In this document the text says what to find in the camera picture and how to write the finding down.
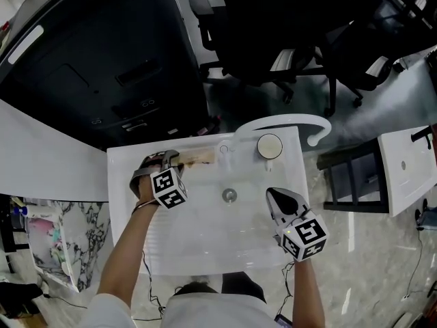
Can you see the teal tube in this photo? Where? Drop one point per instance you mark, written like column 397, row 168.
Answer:
column 58, row 244

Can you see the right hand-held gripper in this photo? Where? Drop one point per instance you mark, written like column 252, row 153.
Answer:
column 305, row 239

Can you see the blue and white ceramic cup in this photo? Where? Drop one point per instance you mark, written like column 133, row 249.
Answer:
column 269, row 145

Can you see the large white sink basin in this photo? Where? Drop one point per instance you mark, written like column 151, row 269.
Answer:
column 211, row 238

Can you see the person's left hand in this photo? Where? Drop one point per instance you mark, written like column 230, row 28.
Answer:
column 147, row 188

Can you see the black side table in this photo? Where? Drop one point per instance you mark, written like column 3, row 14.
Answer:
column 10, row 231

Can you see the black appliance with white label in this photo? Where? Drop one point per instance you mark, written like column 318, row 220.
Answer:
column 102, row 67

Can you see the white power strip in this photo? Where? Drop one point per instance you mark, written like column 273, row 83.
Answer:
column 405, row 298

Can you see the black sink stand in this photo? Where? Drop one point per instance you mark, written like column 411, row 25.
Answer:
column 355, row 183

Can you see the black faucet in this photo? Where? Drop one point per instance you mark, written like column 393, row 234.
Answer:
column 421, row 136

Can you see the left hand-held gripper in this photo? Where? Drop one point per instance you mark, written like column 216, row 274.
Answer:
column 169, row 188

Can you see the pink bottle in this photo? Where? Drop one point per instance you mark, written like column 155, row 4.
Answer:
column 42, row 225

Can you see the white pump bottle blue cap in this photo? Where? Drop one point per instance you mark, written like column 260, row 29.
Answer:
column 41, row 212

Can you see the white curved faucet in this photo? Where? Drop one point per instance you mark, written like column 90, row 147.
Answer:
column 290, row 119

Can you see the dark phone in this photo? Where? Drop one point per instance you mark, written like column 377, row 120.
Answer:
column 283, row 321

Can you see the marble pattern storage box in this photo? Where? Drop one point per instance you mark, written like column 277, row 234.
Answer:
column 85, row 238

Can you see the person's left forearm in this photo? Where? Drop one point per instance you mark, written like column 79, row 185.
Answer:
column 128, row 251

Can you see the person's right forearm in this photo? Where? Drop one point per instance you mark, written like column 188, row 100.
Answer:
column 309, row 296

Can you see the small white sink basin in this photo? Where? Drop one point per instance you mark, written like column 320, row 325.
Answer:
column 408, row 176

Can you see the black mesh office chair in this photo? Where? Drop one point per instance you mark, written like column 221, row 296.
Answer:
column 368, row 39
column 249, row 29

